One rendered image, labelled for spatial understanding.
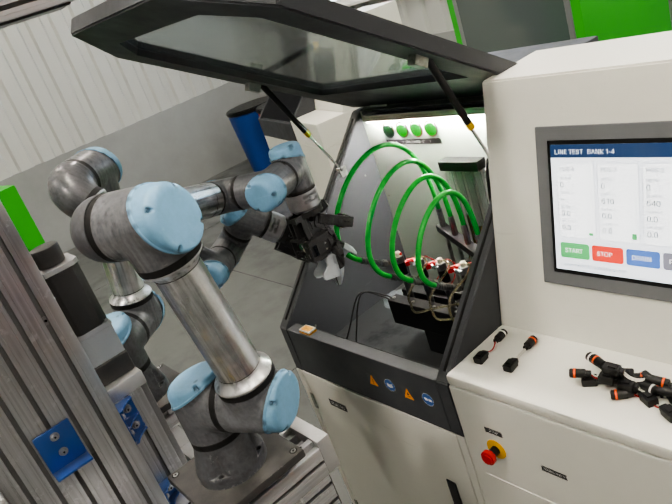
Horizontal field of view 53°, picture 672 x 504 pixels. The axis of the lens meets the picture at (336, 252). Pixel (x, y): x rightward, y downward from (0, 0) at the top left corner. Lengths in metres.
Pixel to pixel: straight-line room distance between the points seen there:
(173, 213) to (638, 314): 0.94
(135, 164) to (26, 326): 7.11
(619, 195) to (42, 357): 1.16
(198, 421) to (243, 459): 0.13
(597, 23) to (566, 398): 3.13
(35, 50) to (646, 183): 7.39
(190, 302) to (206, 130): 7.72
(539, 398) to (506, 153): 0.54
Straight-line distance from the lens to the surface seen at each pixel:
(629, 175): 1.42
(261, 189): 1.37
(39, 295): 1.36
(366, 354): 1.81
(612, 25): 4.42
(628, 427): 1.37
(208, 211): 1.39
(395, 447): 2.00
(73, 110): 8.23
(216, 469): 1.42
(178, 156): 8.64
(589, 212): 1.48
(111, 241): 1.09
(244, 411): 1.26
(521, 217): 1.58
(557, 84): 1.48
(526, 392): 1.48
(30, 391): 1.40
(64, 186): 1.65
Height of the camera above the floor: 1.88
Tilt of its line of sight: 22 degrees down
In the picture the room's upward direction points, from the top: 20 degrees counter-clockwise
